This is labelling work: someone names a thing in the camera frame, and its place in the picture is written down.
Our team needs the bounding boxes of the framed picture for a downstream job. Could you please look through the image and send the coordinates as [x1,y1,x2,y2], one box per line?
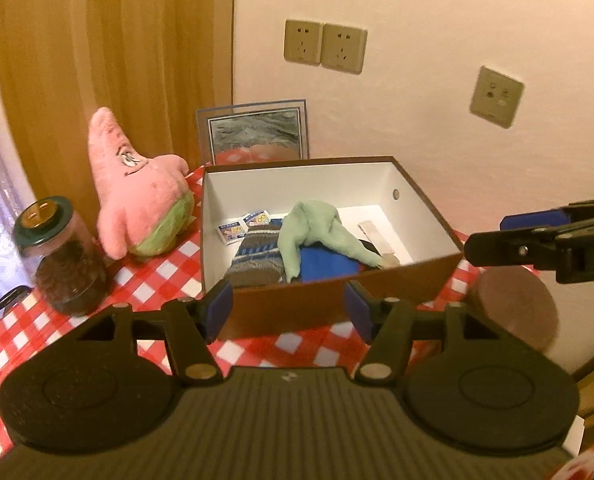
[195,98,310,167]

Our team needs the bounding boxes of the green cloth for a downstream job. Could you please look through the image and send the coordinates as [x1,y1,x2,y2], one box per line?
[277,200,385,283]

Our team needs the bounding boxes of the small white printed packet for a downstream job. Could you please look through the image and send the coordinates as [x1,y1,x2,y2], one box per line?
[243,208,272,228]

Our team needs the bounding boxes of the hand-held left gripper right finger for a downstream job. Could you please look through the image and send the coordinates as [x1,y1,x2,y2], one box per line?
[343,280,502,386]

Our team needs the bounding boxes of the pink star plush toy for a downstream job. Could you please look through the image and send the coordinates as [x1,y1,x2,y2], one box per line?
[87,106,196,261]

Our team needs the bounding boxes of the red white checked tablecloth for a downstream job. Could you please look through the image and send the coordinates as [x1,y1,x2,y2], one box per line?
[0,162,482,466]

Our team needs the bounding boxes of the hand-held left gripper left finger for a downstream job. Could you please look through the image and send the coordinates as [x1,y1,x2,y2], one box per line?
[74,279,234,386]

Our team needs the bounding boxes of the blue towel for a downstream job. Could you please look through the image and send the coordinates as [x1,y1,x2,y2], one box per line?
[269,217,365,281]

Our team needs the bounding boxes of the small cards in box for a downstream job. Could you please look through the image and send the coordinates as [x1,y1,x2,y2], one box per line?
[218,217,248,244]

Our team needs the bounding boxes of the tan curtain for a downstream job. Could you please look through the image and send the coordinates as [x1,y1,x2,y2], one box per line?
[0,0,237,241]

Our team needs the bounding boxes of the red white printed cloth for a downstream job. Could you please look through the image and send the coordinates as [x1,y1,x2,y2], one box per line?
[552,442,594,480]

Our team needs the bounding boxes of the brown cylindrical tin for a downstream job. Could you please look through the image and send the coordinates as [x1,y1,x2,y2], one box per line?
[469,264,560,353]

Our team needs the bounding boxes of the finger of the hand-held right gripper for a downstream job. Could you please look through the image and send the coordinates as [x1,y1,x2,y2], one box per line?
[501,199,594,233]
[464,225,578,267]

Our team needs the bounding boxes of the brown cardboard box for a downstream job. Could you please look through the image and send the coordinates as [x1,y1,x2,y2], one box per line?
[200,156,464,341]

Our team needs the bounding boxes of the glass jar with dark lid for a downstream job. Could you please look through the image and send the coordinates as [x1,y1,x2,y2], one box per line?
[12,196,109,317]

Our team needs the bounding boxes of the beige wall socket with round holes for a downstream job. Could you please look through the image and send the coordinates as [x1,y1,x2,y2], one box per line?
[469,65,525,129]

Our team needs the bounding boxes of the grey patterned knit sock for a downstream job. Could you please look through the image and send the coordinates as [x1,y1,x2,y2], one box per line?
[223,224,285,288]

